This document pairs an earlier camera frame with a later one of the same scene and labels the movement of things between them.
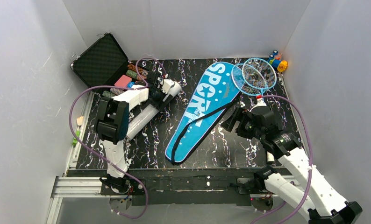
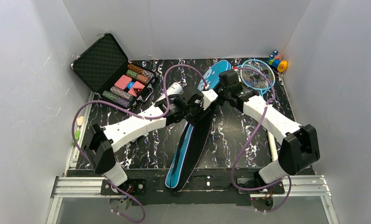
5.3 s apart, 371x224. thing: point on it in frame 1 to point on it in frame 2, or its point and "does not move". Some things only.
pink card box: (123, 80) does not move
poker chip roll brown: (140, 70) does not move
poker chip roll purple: (116, 91) does not move
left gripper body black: (151, 79) to (195, 114)
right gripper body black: (235, 120) to (224, 91)
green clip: (74, 140) does not move
